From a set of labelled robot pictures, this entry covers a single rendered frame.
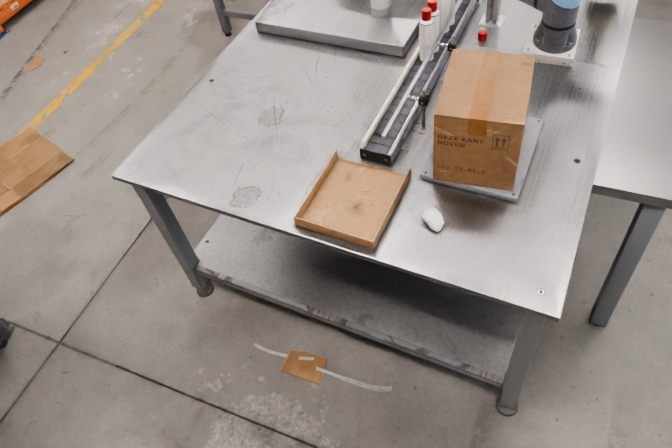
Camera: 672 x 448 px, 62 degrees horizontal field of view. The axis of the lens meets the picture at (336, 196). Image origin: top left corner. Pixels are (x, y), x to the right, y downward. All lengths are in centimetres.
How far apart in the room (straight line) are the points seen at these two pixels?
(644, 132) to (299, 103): 116
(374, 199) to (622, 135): 82
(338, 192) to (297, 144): 28
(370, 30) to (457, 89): 77
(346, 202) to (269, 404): 97
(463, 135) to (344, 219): 43
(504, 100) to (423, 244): 46
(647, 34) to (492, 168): 99
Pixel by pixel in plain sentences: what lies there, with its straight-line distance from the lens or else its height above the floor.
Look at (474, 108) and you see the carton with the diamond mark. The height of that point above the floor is 112.
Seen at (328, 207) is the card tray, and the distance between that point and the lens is 174.
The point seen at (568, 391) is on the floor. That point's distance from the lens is 240.
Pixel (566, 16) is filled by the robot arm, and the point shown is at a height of 101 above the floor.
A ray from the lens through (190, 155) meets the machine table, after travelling 205.
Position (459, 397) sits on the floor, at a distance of 233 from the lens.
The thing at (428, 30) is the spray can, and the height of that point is 102.
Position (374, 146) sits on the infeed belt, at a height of 88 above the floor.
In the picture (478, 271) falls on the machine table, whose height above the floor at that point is 83.
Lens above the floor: 217
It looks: 49 degrees down
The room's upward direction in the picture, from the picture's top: 11 degrees counter-clockwise
